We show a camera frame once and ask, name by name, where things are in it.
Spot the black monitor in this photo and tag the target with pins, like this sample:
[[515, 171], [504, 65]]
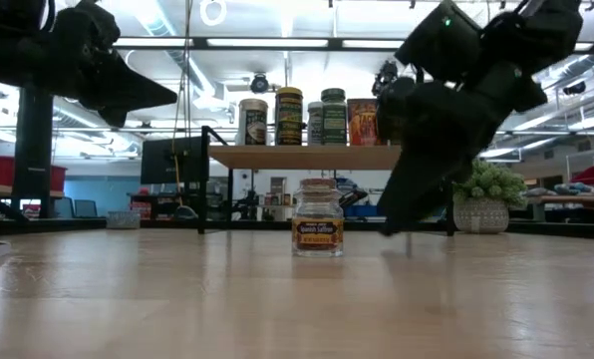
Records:
[[170, 159]]

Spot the wooden shelf black metal legs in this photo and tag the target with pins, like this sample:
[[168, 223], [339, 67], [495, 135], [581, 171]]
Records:
[[302, 157]]

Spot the red tool cart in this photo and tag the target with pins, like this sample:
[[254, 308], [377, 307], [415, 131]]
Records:
[[140, 207]]

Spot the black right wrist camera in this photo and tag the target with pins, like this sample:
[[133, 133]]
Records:
[[394, 114]]

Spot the blue storage bins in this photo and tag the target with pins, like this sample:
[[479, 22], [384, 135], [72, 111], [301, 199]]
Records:
[[364, 210]]

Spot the spice jar green lid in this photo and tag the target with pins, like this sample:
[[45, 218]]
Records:
[[334, 117]]

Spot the small saffron jar cork stopper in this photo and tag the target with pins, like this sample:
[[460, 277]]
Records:
[[317, 224]]

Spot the cloth pile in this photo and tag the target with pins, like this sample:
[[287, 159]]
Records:
[[571, 189]]

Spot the background black robot arm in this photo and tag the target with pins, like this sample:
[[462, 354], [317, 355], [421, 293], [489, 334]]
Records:
[[249, 199]]

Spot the green succulent in patterned pot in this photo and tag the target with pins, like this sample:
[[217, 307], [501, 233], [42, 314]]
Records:
[[486, 197]]

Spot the black overhead rig camera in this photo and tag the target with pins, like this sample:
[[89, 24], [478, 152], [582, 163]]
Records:
[[259, 83]]

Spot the wooden side table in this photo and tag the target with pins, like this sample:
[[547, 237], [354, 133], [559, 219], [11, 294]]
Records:
[[576, 200]]

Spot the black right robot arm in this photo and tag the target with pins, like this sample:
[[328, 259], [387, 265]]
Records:
[[536, 30]]

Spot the black aluminium rig frame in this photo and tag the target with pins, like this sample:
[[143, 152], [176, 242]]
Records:
[[33, 149]]

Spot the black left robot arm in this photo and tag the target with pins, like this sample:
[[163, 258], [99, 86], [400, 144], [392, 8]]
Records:
[[8, 45]]

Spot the furikake seasoning jar tan lid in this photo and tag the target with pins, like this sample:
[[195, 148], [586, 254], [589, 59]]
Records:
[[252, 124]]

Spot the blue chair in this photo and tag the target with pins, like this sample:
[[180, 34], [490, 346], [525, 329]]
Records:
[[65, 207], [85, 208]]

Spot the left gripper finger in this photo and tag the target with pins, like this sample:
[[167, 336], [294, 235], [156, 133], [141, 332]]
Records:
[[122, 90]]

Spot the dark spice jar yellow lid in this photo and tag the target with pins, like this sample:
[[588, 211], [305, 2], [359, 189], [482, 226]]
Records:
[[288, 117]]

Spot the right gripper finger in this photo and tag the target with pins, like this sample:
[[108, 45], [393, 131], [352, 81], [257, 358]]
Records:
[[421, 189]]

